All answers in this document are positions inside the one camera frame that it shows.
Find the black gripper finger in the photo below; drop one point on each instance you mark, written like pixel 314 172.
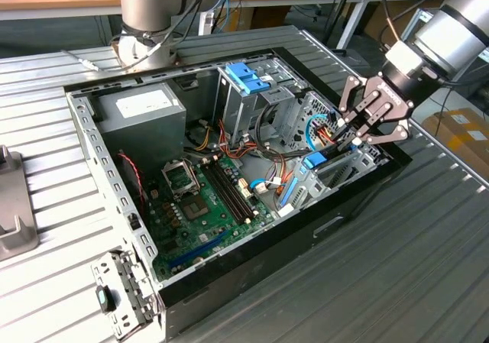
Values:
pixel 349 98
pixel 389 134

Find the hard disk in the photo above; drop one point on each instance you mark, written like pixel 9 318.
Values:
pixel 315 159

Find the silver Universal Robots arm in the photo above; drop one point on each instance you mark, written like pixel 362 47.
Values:
pixel 451 26

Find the metal disk bay cage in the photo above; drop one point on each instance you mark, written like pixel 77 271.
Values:
pixel 336 175

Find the yellow taped cardboard box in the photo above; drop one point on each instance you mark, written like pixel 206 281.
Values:
pixel 458 136

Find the plain brown cardboard box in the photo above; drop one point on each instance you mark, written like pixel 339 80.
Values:
pixel 378 22

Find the black tripod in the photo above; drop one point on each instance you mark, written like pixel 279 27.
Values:
pixel 340 10

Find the blue plastic drive latch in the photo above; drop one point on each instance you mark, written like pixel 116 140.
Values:
pixel 248 79

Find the metal optical drive cage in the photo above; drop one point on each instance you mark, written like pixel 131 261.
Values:
pixel 244 110

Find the white plastic tag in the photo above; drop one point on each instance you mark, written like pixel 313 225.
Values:
pixel 285 211

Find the beige board header block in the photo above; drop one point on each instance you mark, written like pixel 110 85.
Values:
pixel 244 186

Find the black RAM slot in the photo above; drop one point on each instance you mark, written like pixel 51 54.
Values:
pixel 225 191
pixel 239 184
pixel 234 186
pixel 230 188

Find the black open PC case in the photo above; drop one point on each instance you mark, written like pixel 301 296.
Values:
pixel 267 266

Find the green motherboard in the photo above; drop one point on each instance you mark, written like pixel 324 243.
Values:
pixel 214 224

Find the CPU socket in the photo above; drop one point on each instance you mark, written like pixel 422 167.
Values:
pixel 195 208

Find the grey Dell power supply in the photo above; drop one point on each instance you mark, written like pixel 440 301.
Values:
pixel 145 106

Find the blue expansion slot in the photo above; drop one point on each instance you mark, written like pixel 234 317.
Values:
pixel 198 249

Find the small beige power socket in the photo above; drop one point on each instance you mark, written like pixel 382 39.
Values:
pixel 154 194

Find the small black chassis clip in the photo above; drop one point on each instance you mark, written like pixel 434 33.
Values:
pixel 134 222

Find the hinged metal slot retainer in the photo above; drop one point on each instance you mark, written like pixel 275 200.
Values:
pixel 133 278

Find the black latch with blue face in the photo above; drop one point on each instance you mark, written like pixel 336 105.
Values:
pixel 105 299

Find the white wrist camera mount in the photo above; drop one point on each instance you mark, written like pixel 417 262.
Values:
pixel 407 58

